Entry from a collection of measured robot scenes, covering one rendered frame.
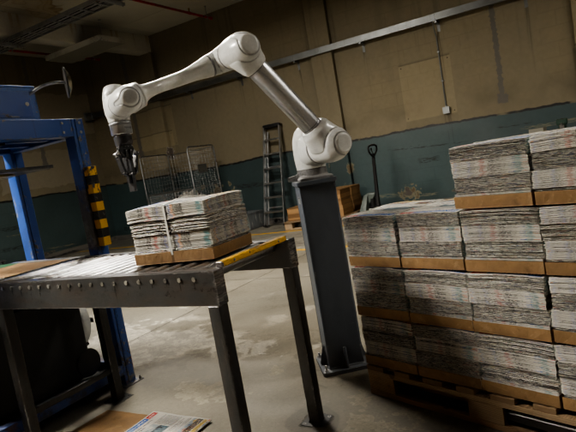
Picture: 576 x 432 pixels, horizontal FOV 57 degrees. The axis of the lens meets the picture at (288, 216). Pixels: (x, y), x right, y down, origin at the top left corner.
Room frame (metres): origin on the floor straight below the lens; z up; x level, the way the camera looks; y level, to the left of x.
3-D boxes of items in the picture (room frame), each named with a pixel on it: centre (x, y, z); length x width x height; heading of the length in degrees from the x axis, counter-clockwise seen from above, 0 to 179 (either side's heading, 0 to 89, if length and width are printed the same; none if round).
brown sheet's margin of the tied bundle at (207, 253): (2.09, 0.30, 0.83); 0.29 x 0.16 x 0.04; 153
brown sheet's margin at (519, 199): (1.92, -0.84, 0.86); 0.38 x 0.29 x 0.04; 129
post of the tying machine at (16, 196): (3.35, 1.62, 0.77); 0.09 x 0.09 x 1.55; 59
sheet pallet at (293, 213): (8.93, -0.64, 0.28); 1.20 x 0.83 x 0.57; 59
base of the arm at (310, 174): (2.76, -0.14, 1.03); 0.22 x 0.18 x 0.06; 95
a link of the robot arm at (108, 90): (2.27, 0.62, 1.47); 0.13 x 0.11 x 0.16; 29
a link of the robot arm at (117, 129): (2.28, 0.63, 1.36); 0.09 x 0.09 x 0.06
